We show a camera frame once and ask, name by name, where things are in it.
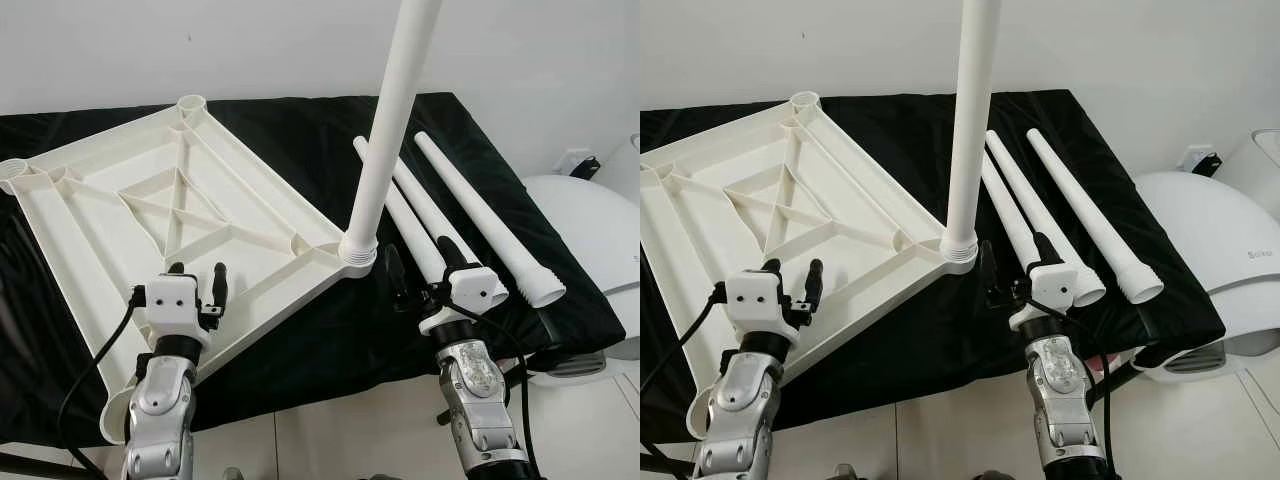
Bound white ribbed plastic table top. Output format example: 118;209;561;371
0;95;379;446
640;90;979;441

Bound black metal bench leg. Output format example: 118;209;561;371
1085;355;1143;407
640;455;693;480
0;450;113;480
440;355;533;423

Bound black quilted bench cover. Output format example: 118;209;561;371
0;92;627;446
640;88;1227;446

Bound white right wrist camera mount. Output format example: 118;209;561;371
1008;260;1082;332
418;262;497;336

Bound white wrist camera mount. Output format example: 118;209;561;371
725;270;792;347
140;275;207;347
1008;260;1082;332
418;262;497;336

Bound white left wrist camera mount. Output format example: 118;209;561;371
140;275;207;347
725;270;792;347

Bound wall socket with black plug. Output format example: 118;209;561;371
1180;145;1224;180
555;150;602;182

